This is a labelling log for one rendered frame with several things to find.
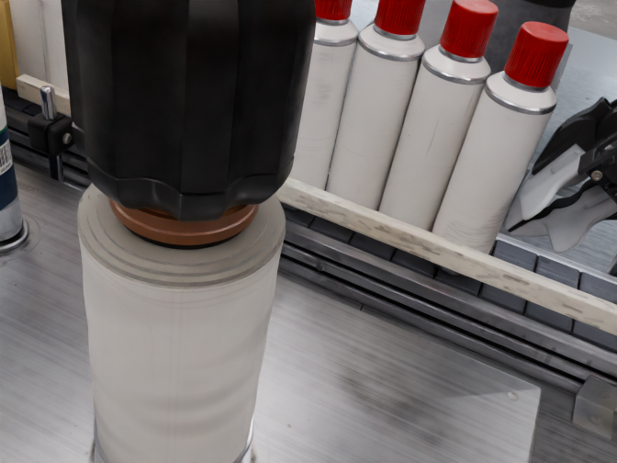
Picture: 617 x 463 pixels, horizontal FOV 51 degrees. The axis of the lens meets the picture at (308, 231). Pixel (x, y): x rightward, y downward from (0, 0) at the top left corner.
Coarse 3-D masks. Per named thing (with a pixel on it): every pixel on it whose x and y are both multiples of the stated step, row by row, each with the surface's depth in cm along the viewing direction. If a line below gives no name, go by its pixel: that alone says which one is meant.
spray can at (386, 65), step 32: (384, 0) 46; (416, 0) 46; (384, 32) 48; (416, 32) 48; (384, 64) 48; (416, 64) 49; (352, 96) 51; (384, 96) 49; (352, 128) 52; (384, 128) 51; (352, 160) 54; (384, 160) 54; (352, 192) 55
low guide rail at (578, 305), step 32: (32, 96) 61; (64, 96) 59; (288, 192) 55; (320, 192) 54; (352, 224) 54; (384, 224) 53; (448, 256) 52; (480, 256) 51; (512, 288) 51; (544, 288) 50; (608, 320) 49
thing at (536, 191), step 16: (576, 144) 47; (560, 160) 48; (576, 160) 47; (528, 176) 50; (544, 176) 49; (560, 176) 47; (576, 176) 48; (528, 192) 50; (544, 192) 47; (512, 208) 52; (528, 208) 48; (512, 224) 52
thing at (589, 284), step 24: (288, 216) 57; (312, 216) 57; (360, 240) 56; (408, 264) 55; (432, 264) 55; (528, 264) 57; (552, 264) 58; (456, 288) 54; (480, 288) 54; (576, 288) 55; (600, 288) 56; (528, 312) 52; (552, 312) 53; (576, 336) 51; (600, 336) 51
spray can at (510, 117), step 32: (544, 32) 43; (512, 64) 44; (544, 64) 43; (480, 96) 47; (512, 96) 44; (544, 96) 45; (480, 128) 47; (512, 128) 45; (544, 128) 46; (480, 160) 48; (512, 160) 47; (448, 192) 52; (480, 192) 49; (512, 192) 49; (448, 224) 52; (480, 224) 51
